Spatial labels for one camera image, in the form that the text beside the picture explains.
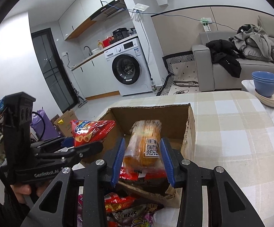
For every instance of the black glass door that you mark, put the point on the black glass door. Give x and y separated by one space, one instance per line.
53 70

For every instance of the patterned floor mat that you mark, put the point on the patterned floor mat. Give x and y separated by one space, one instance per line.
182 75

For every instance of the small red snack packet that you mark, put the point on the small red snack packet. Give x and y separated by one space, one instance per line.
114 203

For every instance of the small cardboard box on floor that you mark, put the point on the small cardboard box on floor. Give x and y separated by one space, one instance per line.
64 124

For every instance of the faucet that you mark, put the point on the faucet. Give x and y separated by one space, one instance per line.
89 50

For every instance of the person's left hand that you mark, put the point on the person's left hand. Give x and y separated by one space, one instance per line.
22 190

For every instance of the range hood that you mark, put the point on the range hood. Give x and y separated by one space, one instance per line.
109 10

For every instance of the white base cabinets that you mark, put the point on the white base cabinets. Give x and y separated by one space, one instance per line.
95 78

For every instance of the white washing machine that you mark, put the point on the white washing machine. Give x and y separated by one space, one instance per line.
129 67

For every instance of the orange bread clear bag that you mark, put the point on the orange bread clear bag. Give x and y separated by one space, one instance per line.
143 150

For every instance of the black jacket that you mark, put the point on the black jacket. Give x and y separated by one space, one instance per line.
225 53

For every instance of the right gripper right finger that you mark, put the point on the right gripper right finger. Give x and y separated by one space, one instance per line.
227 204

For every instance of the red box on counter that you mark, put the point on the red box on counter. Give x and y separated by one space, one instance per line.
108 41

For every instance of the grey clothes pile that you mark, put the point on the grey clothes pile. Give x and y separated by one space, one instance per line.
253 42

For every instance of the white red crisps packet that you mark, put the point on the white red crisps packet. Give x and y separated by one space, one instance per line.
144 175

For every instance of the brown SF cardboard box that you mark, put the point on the brown SF cardboard box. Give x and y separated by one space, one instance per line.
178 126

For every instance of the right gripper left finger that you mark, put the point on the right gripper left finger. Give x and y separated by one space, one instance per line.
58 205

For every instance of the purple white snack bag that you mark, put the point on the purple white snack bag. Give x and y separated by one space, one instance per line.
139 214

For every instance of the checked tablecloth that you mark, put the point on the checked tablecloth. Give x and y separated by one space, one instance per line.
233 130

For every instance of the blue bowls stack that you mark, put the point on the blue bowls stack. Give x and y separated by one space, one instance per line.
264 83

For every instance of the beige plates stack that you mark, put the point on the beige plates stack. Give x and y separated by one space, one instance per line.
268 101

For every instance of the grey sofa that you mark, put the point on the grey sofa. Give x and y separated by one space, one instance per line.
213 77

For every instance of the red corn chips bag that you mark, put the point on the red corn chips bag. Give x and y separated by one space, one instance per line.
85 131

